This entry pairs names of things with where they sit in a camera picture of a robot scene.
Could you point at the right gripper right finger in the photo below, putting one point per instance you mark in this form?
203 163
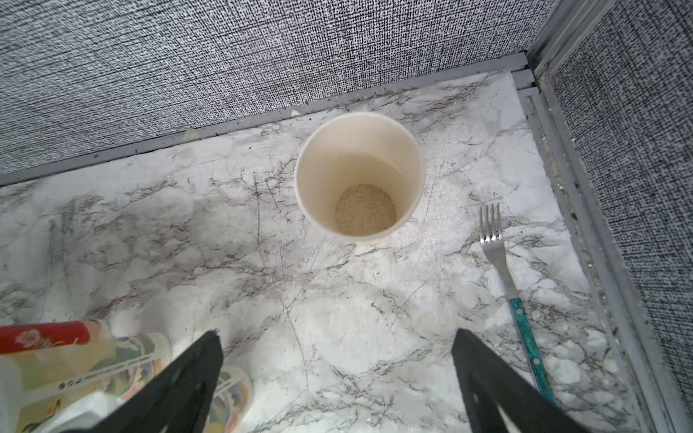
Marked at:
491 388

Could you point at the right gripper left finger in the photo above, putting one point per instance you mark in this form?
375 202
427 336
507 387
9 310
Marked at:
178 399

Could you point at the red flower paper cup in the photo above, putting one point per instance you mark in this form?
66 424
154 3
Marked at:
232 400

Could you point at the red patterned paper cup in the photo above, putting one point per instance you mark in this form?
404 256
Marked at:
21 338

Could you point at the translucent leak-proof paper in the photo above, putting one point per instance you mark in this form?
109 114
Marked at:
40 393

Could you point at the green handled fork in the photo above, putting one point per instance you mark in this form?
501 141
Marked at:
493 245

